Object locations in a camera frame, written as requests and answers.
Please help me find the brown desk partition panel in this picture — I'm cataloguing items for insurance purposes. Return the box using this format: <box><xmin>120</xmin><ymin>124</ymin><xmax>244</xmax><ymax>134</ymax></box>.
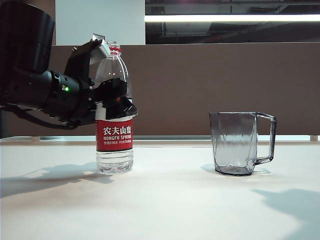
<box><xmin>0</xmin><ymin>43</ymin><xmax>320</xmax><ymax>138</ymax></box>

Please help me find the grey wrist camera black mount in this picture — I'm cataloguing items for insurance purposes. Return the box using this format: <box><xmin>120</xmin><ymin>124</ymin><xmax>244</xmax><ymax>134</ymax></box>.
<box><xmin>64</xmin><ymin>38</ymin><xmax>112</xmax><ymax>79</ymax></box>

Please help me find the white ceiling light strip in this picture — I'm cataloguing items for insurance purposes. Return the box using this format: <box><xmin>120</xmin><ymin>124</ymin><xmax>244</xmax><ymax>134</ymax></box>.
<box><xmin>144</xmin><ymin>14</ymin><xmax>320</xmax><ymax>23</ymax></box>

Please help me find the brown round pillar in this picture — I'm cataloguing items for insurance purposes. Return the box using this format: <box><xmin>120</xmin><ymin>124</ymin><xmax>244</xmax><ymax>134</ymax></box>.
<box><xmin>34</xmin><ymin>0</ymin><xmax>57</xmax><ymax>47</ymax></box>

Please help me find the grey transparent plastic mug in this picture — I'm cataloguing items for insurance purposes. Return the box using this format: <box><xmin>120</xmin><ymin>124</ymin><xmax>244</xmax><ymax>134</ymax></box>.
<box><xmin>209</xmin><ymin>111</ymin><xmax>278</xmax><ymax>177</ymax></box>

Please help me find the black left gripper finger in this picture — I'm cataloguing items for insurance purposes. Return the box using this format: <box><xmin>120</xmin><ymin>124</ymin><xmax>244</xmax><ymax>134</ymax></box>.
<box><xmin>96</xmin><ymin>78</ymin><xmax>129</xmax><ymax>100</ymax></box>
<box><xmin>96</xmin><ymin>96</ymin><xmax>139</xmax><ymax>120</ymax></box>

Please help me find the clear water bottle red label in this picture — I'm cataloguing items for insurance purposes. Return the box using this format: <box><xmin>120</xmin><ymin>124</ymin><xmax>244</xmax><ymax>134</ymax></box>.
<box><xmin>95</xmin><ymin>39</ymin><xmax>136</xmax><ymax>175</ymax></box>

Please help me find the thin black cable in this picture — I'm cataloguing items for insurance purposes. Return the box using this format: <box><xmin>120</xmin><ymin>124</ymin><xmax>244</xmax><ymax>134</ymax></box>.
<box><xmin>0</xmin><ymin>104</ymin><xmax>80</xmax><ymax>130</ymax></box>

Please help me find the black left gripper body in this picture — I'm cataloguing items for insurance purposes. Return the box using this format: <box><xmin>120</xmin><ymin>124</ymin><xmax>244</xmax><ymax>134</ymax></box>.
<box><xmin>44</xmin><ymin>76</ymin><xmax>99</xmax><ymax>126</ymax></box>

